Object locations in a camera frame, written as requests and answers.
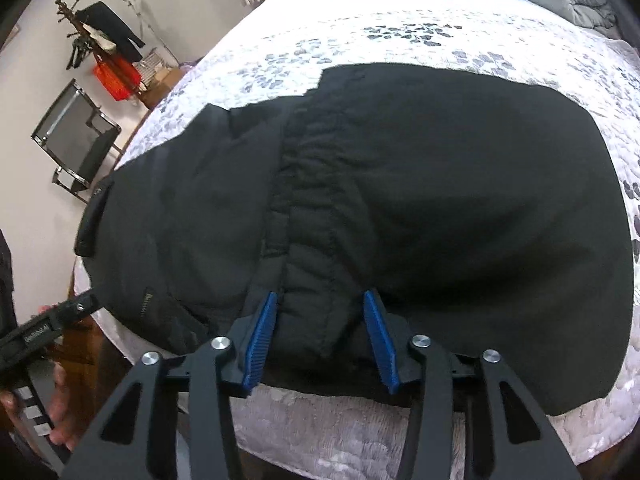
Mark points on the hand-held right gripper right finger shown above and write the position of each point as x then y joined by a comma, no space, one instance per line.
380,340

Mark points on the purple bag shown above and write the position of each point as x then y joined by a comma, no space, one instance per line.
189,65

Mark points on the person's left hand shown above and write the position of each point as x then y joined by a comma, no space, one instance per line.
67,410

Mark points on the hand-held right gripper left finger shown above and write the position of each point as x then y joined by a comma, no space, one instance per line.
262,330

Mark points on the floral quilted bedspread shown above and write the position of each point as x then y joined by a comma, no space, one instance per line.
500,40

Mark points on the black mesh chair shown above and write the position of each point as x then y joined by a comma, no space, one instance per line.
75,135

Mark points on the black hanging garment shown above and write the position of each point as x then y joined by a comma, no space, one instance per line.
112,25

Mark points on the black padded pants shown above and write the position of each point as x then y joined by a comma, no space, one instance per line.
450,210

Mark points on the cardboard box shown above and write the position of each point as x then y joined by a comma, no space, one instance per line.
165,82

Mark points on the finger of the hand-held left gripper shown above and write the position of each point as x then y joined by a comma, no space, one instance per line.
72,311

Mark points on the wooden coat rack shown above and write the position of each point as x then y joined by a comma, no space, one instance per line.
64,10

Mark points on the red hanging bag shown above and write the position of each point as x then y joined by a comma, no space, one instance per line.
117,77

